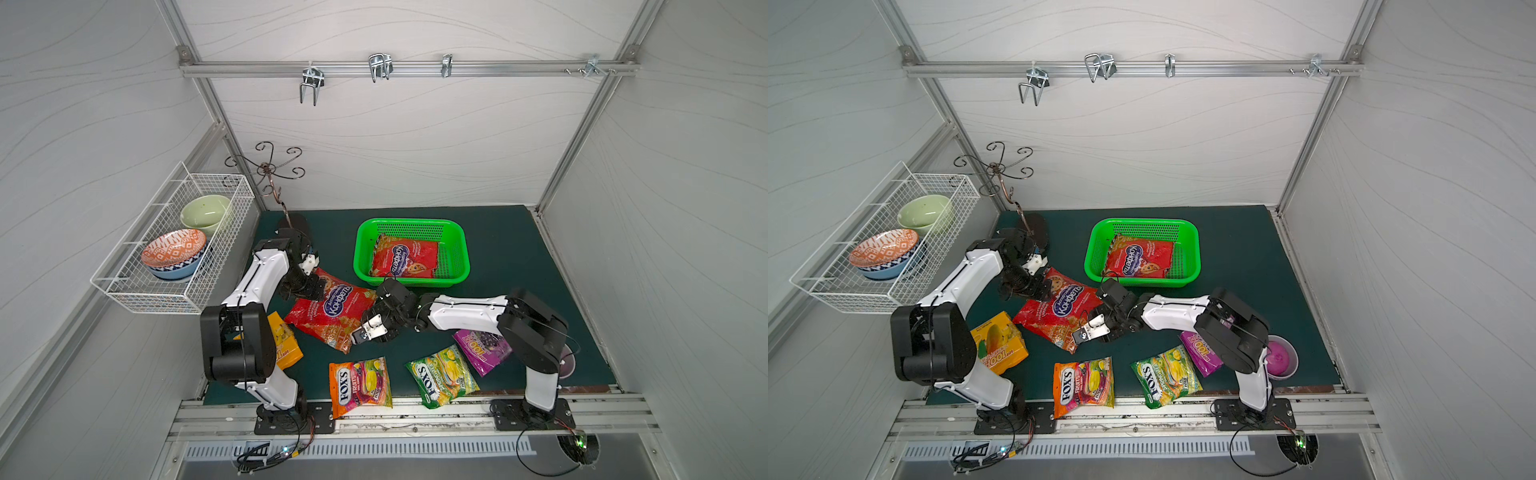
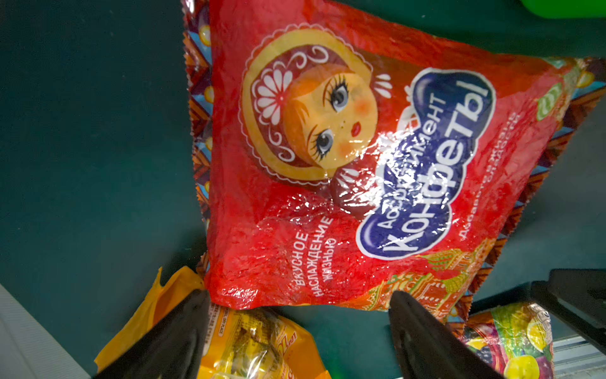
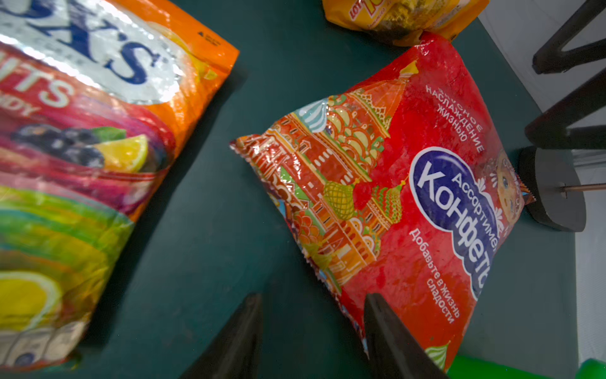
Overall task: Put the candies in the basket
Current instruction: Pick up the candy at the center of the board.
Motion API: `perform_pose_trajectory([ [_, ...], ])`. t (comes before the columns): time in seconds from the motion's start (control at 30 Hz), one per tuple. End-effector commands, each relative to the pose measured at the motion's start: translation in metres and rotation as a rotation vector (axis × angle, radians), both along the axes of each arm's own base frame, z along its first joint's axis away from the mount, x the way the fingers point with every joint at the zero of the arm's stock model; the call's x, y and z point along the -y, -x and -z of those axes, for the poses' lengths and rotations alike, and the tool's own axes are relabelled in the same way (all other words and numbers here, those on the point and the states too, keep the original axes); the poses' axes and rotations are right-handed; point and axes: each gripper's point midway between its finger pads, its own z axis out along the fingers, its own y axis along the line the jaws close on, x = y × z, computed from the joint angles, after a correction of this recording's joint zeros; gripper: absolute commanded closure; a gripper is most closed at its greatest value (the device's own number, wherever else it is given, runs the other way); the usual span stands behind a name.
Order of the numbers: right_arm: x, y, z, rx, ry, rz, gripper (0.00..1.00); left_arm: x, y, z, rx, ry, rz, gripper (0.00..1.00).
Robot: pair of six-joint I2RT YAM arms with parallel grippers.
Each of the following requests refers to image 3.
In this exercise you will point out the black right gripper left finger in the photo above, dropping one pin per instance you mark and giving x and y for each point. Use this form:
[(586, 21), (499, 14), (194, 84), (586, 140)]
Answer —
[(235, 351)]

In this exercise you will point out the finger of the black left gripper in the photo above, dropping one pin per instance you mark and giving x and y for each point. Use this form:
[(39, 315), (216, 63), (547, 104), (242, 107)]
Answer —
[(553, 129), (552, 58)]

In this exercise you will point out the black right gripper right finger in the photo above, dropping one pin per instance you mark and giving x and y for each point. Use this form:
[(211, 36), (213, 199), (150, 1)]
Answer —
[(393, 351)]

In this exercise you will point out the green plastic basket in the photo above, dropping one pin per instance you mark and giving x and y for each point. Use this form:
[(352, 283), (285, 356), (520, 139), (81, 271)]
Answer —
[(465, 367)]

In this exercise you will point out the red candy bag with buildings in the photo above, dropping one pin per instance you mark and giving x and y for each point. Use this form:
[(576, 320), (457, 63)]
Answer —
[(399, 186)]

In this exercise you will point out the yellow candy bag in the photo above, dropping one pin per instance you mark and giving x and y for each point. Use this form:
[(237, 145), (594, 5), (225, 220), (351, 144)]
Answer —
[(402, 22)]

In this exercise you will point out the orange Fox's candy bag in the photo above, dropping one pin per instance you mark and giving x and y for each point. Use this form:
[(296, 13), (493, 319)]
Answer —
[(98, 99)]

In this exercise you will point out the copper wire stand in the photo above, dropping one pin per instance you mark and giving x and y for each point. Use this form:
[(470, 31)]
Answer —
[(551, 178)]

